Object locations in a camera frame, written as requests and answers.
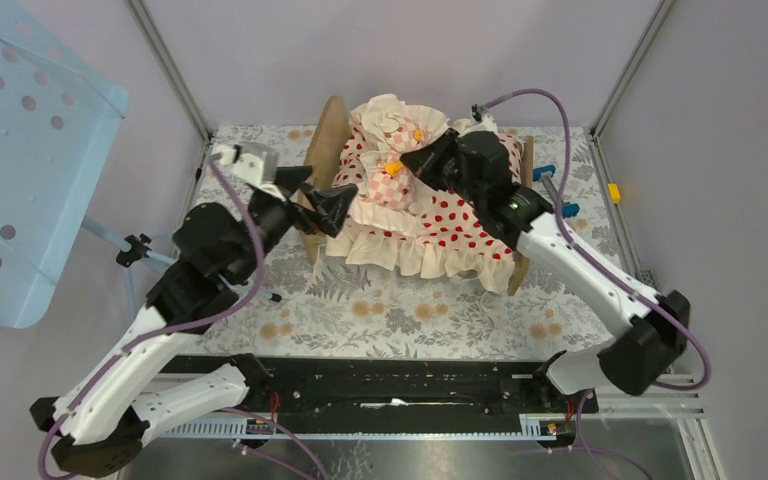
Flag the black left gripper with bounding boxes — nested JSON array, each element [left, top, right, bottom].
[[231, 166, 359, 284]]

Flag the grey cable duct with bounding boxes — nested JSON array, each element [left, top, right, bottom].
[[160, 415, 558, 441]]

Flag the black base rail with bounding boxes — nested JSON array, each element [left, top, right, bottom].
[[152, 354, 601, 437]]

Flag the floral table mat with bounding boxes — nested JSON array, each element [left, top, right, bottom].
[[185, 125, 622, 360]]

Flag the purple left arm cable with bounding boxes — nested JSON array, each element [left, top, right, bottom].
[[36, 153, 332, 480]]

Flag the red strawberry print duvet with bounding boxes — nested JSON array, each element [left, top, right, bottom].
[[325, 128, 528, 295]]

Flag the wooden pet bed frame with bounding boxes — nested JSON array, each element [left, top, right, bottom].
[[302, 96, 530, 287]]

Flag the blue dumbbell toy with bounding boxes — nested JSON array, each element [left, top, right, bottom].
[[532, 165, 580, 219]]

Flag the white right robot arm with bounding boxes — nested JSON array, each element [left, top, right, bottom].
[[400, 129, 690, 412]]

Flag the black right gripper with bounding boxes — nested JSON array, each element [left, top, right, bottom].
[[401, 128, 485, 210]]

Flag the blue perforated music stand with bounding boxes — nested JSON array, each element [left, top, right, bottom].
[[0, 0, 284, 330]]

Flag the yellow clip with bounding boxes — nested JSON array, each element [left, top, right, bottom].
[[608, 183, 621, 205]]

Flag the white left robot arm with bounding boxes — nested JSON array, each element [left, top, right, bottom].
[[30, 142, 358, 479]]

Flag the checkered ruffled pillow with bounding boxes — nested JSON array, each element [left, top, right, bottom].
[[350, 94, 449, 236]]

